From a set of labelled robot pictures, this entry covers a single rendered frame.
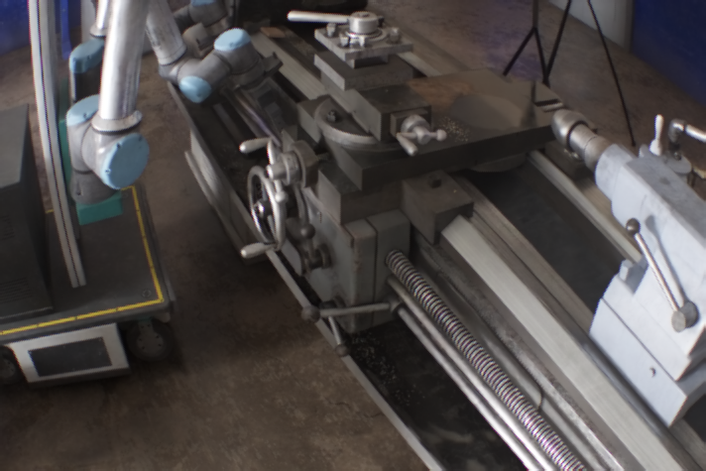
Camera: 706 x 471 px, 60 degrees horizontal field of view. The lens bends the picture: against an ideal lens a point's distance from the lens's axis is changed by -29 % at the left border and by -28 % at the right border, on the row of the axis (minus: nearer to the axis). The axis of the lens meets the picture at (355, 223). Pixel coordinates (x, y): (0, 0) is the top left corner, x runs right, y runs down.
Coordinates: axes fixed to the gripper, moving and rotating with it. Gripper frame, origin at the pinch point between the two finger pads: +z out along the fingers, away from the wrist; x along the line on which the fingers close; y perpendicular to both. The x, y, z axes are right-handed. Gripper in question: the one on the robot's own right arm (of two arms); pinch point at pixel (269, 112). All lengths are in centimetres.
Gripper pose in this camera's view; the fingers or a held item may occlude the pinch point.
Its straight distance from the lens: 220.0
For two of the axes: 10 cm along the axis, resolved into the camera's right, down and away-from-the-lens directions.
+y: -8.1, 5.7, -1.2
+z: 2.7, 5.5, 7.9
